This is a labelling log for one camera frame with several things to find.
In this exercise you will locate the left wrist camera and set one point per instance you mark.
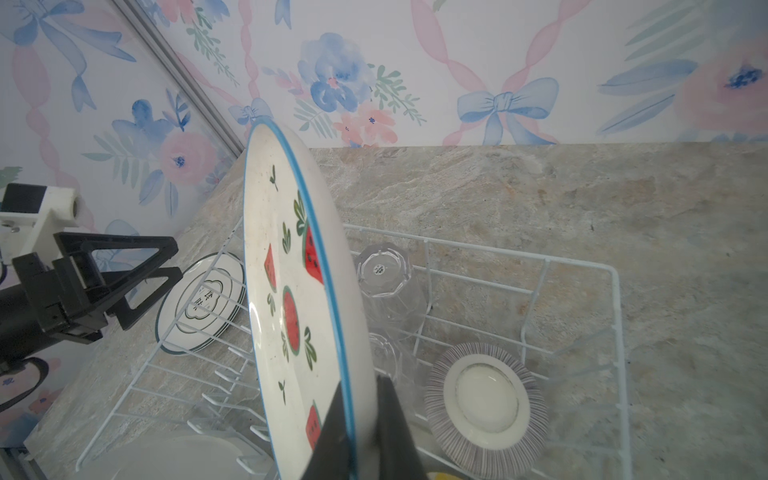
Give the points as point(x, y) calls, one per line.
point(30, 217)

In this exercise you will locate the plain white plate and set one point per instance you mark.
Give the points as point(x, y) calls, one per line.
point(180, 456)

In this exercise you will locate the watermelon pattern plate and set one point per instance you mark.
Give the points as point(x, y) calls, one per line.
point(306, 313)

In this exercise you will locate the striped grey bowl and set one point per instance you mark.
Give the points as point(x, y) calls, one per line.
point(486, 411)

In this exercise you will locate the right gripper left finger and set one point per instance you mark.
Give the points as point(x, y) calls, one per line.
point(330, 438)

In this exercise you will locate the white wire dish rack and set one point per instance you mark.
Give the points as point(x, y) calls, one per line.
point(560, 317)

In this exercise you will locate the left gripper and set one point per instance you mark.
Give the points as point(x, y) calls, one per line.
point(50, 305)

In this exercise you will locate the left corner aluminium post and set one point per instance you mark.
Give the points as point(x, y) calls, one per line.
point(151, 36)

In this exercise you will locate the yellow blue floral bowl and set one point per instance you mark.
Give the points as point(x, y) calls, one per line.
point(442, 476)

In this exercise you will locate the white plate dark rim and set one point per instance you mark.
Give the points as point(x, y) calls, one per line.
point(202, 305)

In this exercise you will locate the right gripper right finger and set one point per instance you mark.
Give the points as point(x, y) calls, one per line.
point(399, 458)

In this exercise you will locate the clear glass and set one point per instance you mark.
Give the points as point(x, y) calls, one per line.
point(394, 361)
point(393, 296)

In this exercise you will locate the clear glass middle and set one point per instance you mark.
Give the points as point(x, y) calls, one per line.
point(394, 361)

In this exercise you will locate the clear glass far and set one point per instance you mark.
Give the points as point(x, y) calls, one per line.
point(393, 296)

